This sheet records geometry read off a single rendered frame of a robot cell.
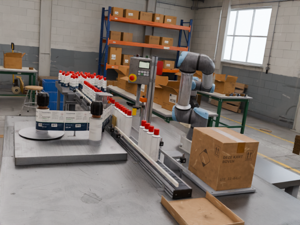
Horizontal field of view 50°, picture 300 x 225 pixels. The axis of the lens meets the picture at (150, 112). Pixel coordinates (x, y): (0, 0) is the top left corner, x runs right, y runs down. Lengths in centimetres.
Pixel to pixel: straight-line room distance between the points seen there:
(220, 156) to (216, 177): 12
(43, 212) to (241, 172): 103
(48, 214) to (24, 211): 11
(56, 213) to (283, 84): 741
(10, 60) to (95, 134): 550
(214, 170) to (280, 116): 673
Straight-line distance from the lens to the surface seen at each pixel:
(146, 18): 986
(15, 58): 751
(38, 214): 149
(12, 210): 153
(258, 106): 891
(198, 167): 191
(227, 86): 651
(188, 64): 220
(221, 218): 157
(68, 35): 982
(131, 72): 237
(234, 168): 180
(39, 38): 968
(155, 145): 193
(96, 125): 214
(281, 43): 858
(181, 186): 170
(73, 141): 225
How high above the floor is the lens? 157
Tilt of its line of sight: 12 degrees down
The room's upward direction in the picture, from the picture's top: 6 degrees clockwise
